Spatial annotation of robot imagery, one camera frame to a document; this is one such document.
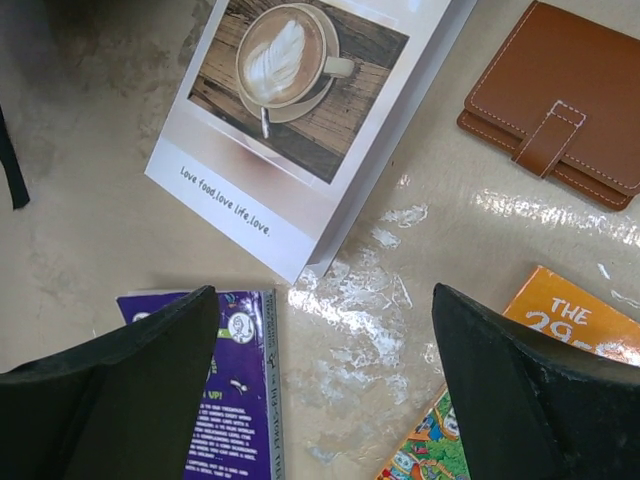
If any brown leather wallet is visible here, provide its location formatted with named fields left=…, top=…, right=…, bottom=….
left=457, top=1, right=639, bottom=211

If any purple paperback book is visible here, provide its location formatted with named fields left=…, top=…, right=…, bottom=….
left=115, top=288, right=285, bottom=480

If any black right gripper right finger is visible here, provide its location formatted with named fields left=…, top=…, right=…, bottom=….
left=432, top=283, right=639, bottom=479

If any orange treehouse paperback book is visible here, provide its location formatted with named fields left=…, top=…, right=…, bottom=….
left=378, top=266, right=639, bottom=480

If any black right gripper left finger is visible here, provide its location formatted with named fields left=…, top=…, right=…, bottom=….
left=1, top=286, right=219, bottom=479

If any red backpack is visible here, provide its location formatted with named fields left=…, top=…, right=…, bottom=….
left=0, top=110, right=30, bottom=210

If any white coffee photo notebook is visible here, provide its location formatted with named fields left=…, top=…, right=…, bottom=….
left=145, top=1, right=474, bottom=282

